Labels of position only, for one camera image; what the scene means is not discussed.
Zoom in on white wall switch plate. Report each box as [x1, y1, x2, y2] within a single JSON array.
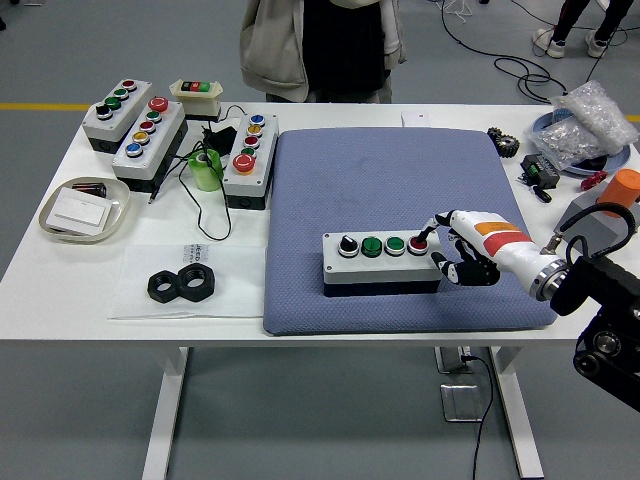
[[48, 187, 114, 226]]

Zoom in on grey angled block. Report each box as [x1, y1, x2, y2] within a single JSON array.
[[557, 192, 640, 251]]

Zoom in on black power adapter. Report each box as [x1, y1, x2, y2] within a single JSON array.
[[201, 125, 240, 154]]

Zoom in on dark small batteries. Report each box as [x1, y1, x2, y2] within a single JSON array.
[[72, 182, 109, 199]]

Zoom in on black floor cable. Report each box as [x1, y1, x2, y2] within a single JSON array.
[[439, 0, 571, 99]]

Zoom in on black power cable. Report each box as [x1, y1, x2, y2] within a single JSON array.
[[462, 353, 496, 480]]

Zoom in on grey five-button box, yellow collar mushroom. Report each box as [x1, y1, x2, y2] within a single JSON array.
[[221, 112, 281, 211]]

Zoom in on grey four-button control box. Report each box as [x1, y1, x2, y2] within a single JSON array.
[[321, 229, 444, 300]]

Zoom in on metal floor socket plate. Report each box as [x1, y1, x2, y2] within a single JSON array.
[[439, 383, 485, 424]]

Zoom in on grey box with black knob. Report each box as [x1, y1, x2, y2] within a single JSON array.
[[81, 78, 154, 155]]

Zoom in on bubble wrap bag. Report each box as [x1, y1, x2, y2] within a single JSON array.
[[552, 80, 640, 155]]

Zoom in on black module with green terminals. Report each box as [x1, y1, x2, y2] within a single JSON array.
[[519, 153, 561, 190]]

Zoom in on thin black adapter cord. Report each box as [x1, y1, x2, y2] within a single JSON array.
[[148, 103, 247, 240]]

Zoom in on cream red-green switch box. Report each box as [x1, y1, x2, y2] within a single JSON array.
[[169, 78, 225, 121]]

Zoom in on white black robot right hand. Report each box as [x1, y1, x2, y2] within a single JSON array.
[[417, 208, 549, 290]]

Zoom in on person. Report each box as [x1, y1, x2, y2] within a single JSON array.
[[238, 0, 407, 105], [532, 0, 636, 60]]

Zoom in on blue-grey textured mat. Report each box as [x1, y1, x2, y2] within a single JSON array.
[[262, 127, 559, 337]]

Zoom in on grey under-table box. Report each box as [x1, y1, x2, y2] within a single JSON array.
[[433, 345, 476, 375]]

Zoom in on orange cylinder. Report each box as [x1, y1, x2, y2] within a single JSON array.
[[597, 168, 640, 219]]

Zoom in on clear bag of metal parts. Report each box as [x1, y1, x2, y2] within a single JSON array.
[[524, 119, 609, 171]]

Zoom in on blue plate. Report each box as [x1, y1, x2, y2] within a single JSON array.
[[530, 110, 634, 176]]

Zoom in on white rounded tray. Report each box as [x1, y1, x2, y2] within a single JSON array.
[[38, 176, 132, 245]]

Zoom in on grey five-button box, blue button end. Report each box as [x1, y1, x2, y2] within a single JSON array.
[[110, 95, 190, 194]]

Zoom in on clear printed plastic bag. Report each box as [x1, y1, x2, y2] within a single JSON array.
[[108, 243, 269, 320]]

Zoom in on black hex nut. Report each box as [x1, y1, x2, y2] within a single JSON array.
[[147, 269, 182, 303], [177, 263, 217, 301]]

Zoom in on green tape roll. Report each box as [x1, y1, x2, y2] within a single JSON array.
[[187, 148, 224, 193]]

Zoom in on white table leg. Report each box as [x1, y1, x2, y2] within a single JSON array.
[[489, 347, 545, 479], [141, 347, 190, 480]]

